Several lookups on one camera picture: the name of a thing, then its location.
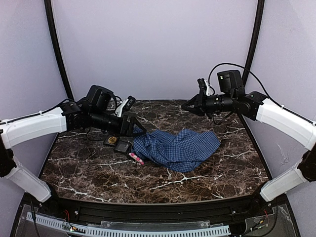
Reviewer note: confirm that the right black frame post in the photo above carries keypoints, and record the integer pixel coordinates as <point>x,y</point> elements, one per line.
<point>254,39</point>

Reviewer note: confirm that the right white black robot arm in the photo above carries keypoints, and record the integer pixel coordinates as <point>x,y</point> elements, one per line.
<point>260,107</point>

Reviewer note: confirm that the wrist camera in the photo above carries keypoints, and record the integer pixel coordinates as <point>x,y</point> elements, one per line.
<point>125,106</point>
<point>205,88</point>

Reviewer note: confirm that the white slotted cable duct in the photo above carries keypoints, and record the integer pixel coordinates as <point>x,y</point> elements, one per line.
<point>122,229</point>

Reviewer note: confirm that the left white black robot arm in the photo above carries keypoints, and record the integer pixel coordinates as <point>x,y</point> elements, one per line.
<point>90,111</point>

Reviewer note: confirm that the left black display frame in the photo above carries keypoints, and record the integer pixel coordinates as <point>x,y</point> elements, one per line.
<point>106,143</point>

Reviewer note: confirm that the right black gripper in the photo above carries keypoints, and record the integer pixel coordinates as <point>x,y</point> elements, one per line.
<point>201,103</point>

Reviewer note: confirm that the black display frame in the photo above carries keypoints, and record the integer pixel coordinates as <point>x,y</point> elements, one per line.
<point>106,143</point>
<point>122,147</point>

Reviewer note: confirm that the gold round brooch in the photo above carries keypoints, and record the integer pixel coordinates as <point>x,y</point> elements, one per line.
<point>112,140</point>

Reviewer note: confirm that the black frame post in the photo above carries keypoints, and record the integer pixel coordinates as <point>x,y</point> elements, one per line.
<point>56,48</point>
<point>254,39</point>

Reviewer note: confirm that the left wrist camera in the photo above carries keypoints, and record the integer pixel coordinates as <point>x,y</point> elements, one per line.
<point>125,106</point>

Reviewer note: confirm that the pink flower brooch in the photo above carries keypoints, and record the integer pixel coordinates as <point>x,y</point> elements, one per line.
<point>136,158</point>

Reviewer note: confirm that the blue checkered shirt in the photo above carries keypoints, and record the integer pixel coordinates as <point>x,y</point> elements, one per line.
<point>182,152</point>

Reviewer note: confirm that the black aluminium front rail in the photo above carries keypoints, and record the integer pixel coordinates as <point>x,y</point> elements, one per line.
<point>230,210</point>

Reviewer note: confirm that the middle black display frame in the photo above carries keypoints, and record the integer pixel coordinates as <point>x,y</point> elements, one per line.
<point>122,147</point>

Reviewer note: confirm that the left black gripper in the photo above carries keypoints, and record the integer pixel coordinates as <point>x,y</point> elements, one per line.
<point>126,124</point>

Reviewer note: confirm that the left black frame post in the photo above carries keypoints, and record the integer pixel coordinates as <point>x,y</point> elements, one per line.
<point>56,48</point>

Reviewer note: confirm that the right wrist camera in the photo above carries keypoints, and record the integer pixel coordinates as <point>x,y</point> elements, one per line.
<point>205,88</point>

